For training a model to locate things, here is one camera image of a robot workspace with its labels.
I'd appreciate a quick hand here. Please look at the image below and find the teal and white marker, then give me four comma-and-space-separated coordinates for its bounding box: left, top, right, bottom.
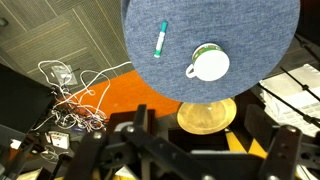
153, 20, 169, 59

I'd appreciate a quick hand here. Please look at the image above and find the round wooden stool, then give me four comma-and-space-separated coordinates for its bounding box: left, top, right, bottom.
176, 97, 238, 136

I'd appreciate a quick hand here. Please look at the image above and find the blue cloth covered table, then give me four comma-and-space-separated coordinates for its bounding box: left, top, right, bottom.
121, 0, 301, 104

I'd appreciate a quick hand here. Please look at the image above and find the white mug with green band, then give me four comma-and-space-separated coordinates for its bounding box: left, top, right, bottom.
185, 42, 231, 82

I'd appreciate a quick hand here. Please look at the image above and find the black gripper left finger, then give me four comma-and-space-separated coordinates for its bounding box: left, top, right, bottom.
64, 104, 214, 180

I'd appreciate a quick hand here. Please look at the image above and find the white power box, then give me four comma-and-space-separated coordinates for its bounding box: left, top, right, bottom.
48, 130, 71, 150

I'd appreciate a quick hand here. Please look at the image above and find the white floor cable tangle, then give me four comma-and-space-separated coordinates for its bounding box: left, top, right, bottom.
31, 59, 133, 133

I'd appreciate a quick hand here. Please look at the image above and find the clear plastic bag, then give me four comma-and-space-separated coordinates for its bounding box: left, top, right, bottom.
51, 64, 79, 86

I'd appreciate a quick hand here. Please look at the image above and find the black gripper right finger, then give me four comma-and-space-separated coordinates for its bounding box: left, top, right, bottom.
244, 104, 320, 180

